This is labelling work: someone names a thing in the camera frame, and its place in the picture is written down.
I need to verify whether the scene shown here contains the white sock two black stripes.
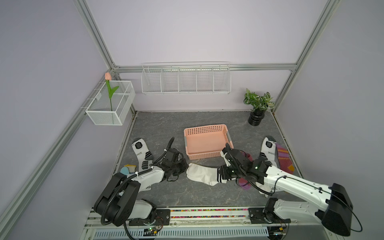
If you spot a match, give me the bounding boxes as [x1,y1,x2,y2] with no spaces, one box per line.
[187,163,227,186]

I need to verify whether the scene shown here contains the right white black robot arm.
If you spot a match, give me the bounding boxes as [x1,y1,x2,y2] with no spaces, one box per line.
[219,144,353,237]

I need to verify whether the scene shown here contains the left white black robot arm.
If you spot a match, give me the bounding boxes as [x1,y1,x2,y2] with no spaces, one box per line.
[94,148,188,227]

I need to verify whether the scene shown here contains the magenta purple yellow-cuff sock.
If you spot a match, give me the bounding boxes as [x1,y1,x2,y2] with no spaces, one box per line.
[237,152,253,191]

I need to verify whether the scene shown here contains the white sport sock left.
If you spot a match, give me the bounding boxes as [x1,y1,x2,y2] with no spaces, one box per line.
[132,138,154,192]

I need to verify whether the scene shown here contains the white sport sock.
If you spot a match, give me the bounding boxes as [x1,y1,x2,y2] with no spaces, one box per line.
[260,136,278,167]
[132,138,154,192]

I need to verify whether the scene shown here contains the white sport sock right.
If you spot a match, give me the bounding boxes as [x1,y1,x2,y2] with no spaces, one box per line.
[260,136,278,167]

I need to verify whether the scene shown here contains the white striped sock right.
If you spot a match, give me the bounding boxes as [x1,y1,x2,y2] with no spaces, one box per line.
[256,183,272,198]

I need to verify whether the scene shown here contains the pink perforated plastic basket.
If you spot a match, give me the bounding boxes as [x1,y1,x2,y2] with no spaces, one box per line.
[184,124,234,161]

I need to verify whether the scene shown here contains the blue yellow sock left edge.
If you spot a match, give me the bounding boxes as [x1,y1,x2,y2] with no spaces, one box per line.
[120,165,137,176]

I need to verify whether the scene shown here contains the magenta striped sock far right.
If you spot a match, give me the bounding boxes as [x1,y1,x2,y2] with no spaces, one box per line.
[276,144,295,174]

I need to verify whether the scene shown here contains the potted green plant black pot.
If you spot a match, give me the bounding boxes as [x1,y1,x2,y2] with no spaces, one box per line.
[244,89,276,126]

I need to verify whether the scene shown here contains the artificial pink tulip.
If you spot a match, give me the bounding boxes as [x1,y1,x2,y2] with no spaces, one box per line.
[105,73,119,111]

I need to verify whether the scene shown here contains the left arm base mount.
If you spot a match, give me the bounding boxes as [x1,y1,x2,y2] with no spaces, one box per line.
[129,209,171,227]

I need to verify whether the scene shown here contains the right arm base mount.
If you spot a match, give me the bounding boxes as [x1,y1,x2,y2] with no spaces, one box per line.
[248,198,291,224]

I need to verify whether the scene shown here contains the white mesh wall basket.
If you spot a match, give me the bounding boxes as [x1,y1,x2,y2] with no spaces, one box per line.
[86,81,136,126]

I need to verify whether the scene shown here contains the white wire wall shelf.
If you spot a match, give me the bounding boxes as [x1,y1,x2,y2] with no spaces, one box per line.
[141,62,232,95]

